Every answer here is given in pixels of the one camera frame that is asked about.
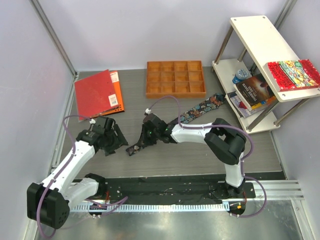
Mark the left aluminium frame post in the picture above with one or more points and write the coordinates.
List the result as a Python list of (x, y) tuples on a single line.
[(52, 34)]

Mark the orange notebook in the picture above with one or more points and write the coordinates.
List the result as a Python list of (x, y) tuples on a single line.
[(117, 86)]

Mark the aluminium frame post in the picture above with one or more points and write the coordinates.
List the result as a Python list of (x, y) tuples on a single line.
[(284, 13), (52, 34)]

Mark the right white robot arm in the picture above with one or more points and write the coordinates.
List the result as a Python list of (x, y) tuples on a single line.
[(224, 140)]

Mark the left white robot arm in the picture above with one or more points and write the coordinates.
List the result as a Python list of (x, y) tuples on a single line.
[(51, 201)]

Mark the orange wooden compartment tray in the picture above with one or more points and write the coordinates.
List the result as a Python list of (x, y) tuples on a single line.
[(179, 78)]

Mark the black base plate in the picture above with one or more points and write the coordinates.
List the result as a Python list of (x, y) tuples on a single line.
[(172, 190)]

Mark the dark brown book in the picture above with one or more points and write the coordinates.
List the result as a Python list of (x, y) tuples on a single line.
[(255, 83)]

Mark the red colourful book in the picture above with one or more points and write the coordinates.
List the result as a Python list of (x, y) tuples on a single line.
[(291, 75)]

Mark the red folder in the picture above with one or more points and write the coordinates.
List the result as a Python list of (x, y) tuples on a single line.
[(95, 95)]

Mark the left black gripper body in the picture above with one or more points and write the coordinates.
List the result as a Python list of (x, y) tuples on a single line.
[(113, 141)]

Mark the bottom stacked books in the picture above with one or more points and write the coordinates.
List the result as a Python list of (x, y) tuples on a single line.
[(240, 106)]

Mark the blue lidded jar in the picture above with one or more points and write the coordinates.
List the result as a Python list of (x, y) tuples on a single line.
[(241, 75)]

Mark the aluminium rail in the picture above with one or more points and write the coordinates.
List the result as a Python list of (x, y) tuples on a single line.
[(272, 189)]

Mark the white two-tier shelf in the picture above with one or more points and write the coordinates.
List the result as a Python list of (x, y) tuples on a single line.
[(264, 44)]

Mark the slotted white cable duct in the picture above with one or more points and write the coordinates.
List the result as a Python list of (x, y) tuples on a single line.
[(139, 208)]

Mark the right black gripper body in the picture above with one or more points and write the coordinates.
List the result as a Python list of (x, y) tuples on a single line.
[(150, 137)]

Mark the right aluminium frame post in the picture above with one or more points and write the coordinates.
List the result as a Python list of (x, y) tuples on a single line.
[(284, 13)]

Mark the floral navy necktie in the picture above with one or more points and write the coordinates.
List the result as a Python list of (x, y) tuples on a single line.
[(211, 103)]

